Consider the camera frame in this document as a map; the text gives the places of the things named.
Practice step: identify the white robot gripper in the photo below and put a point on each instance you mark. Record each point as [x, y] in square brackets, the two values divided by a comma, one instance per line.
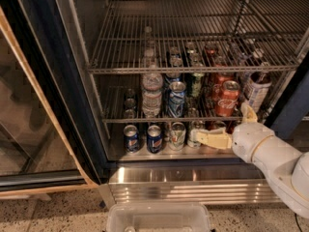
[247, 141]

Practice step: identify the red coke can front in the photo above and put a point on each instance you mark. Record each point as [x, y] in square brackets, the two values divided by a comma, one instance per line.
[227, 98]

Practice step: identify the red coke can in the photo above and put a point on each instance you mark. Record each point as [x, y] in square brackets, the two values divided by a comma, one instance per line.
[227, 98]
[233, 125]
[217, 79]
[217, 125]

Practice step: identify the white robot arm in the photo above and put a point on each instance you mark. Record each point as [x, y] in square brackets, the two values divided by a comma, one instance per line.
[286, 169]

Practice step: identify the red coke can bottom right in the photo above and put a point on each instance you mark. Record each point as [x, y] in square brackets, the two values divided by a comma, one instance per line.
[233, 125]

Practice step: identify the red coke can bottom left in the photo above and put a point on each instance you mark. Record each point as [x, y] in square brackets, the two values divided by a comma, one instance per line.
[217, 125]

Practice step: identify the red coke can behind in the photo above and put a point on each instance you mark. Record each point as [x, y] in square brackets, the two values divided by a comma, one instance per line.
[217, 79]

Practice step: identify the white labelled drink can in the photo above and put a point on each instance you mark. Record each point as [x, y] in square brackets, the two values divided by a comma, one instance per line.
[256, 88]

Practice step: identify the green soda can middle shelf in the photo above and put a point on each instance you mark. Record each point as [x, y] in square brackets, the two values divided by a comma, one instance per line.
[194, 84]

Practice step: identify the blue white pepsi can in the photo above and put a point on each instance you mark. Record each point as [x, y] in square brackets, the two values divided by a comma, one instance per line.
[176, 99]

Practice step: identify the steel fridge bottom grille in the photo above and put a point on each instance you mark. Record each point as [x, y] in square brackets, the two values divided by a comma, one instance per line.
[213, 184]

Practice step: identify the blue pepsi can bottom left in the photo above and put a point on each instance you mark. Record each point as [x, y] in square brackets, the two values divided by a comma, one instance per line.
[131, 138]

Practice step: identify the glass fridge door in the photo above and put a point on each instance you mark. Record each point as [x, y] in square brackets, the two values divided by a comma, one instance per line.
[49, 137]

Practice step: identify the clear plastic water bottle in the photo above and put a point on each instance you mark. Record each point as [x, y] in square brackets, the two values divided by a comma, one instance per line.
[151, 83]

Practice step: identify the clear plastic bin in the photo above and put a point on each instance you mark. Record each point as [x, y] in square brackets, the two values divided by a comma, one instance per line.
[158, 217]

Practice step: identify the top wire fridge shelf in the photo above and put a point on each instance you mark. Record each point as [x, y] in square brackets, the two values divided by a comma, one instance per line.
[224, 31]

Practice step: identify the wire fridge shelf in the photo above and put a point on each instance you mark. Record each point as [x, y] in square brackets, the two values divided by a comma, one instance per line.
[224, 31]
[114, 110]

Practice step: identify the middle wire fridge shelf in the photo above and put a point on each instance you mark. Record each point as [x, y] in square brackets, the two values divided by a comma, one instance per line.
[114, 110]

